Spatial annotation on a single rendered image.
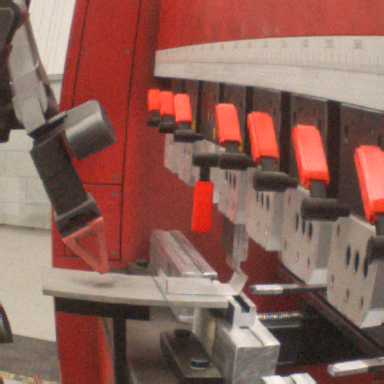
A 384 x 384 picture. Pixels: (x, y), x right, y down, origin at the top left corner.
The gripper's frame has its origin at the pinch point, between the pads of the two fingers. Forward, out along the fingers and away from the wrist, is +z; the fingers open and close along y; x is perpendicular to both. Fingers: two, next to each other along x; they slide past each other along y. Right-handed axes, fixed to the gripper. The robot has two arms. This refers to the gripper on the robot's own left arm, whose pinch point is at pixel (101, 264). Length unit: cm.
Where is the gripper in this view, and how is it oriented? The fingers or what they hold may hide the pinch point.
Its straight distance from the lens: 157.1
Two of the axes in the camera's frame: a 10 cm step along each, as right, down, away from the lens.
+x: -8.9, 4.5, -0.6
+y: -1.3, -1.3, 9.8
